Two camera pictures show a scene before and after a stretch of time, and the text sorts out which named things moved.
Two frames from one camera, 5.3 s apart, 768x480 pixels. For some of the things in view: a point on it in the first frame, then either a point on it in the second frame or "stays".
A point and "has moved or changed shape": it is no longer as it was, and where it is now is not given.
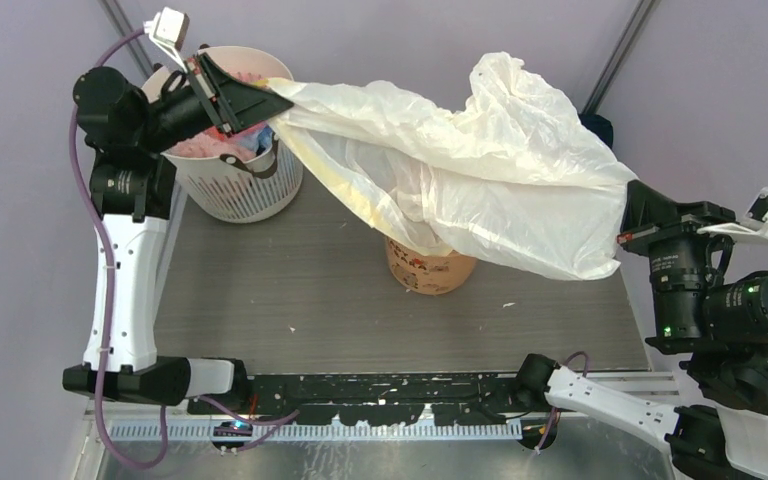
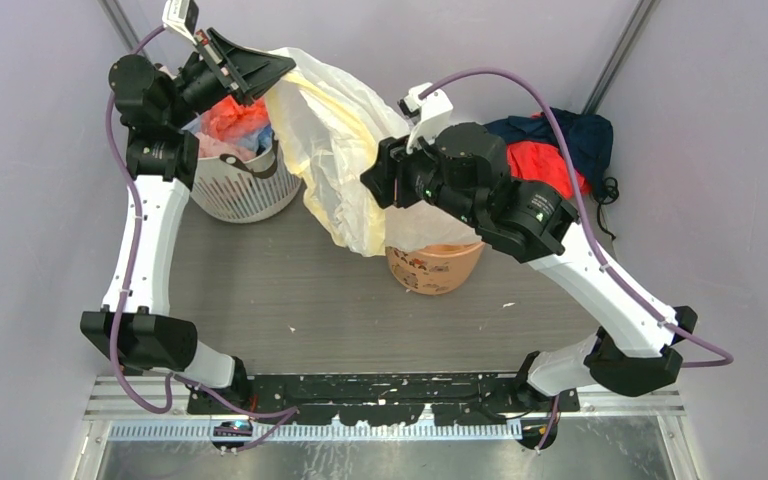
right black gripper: [645, 211] → [392, 161]
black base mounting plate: [377, 399] stays
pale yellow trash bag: [510, 168] has moved or changed shape
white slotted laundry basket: [249, 186] stays
